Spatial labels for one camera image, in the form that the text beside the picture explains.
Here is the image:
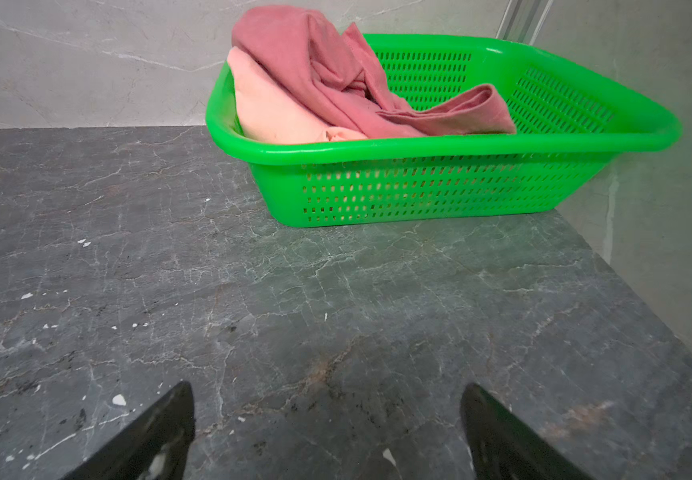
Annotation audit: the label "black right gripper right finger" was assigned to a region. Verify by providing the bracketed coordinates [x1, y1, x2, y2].
[460, 383, 590, 480]

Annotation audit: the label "light peach t-shirt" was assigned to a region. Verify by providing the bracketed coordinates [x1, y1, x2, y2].
[228, 47, 367, 145]

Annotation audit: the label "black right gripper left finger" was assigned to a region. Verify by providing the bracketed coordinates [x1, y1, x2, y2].
[64, 381, 196, 480]

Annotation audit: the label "green plastic laundry basket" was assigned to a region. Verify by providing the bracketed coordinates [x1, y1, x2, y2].
[206, 34, 682, 227]

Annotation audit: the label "pink-red t-shirt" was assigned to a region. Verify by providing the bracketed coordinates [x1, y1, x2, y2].
[231, 5, 516, 139]

